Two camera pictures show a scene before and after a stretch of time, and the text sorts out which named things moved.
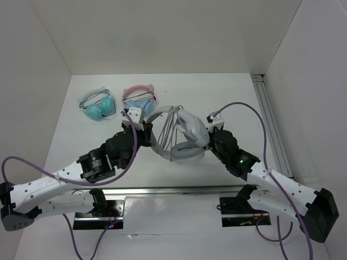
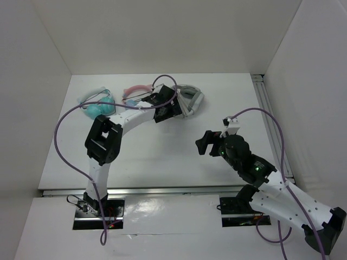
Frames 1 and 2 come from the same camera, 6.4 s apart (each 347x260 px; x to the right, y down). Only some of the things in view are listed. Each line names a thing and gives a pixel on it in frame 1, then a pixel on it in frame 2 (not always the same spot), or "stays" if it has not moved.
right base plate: (237, 212) stays
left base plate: (115, 212) stays
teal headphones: (98, 103) stays
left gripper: (145, 134) to (174, 110)
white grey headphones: (179, 135) to (190, 99)
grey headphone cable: (169, 130) to (182, 110)
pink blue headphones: (141, 96) stays
